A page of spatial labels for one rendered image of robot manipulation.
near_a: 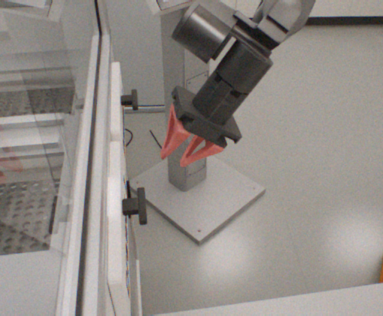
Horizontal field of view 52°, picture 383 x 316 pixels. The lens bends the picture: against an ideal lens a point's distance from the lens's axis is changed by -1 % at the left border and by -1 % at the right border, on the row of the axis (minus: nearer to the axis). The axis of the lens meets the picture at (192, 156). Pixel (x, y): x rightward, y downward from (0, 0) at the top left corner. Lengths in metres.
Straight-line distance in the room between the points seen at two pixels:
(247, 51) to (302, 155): 1.75
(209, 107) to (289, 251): 1.28
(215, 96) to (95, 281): 0.27
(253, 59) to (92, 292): 0.32
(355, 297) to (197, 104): 0.41
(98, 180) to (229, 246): 1.23
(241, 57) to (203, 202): 1.37
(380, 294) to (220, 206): 1.17
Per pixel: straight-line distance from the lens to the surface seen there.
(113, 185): 0.63
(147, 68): 2.37
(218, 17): 0.52
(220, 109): 0.53
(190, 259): 1.68
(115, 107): 0.80
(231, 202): 1.85
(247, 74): 0.51
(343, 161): 2.25
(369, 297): 0.75
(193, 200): 1.84
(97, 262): 0.46
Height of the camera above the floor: 1.35
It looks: 39 degrees down
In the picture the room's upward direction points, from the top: straight up
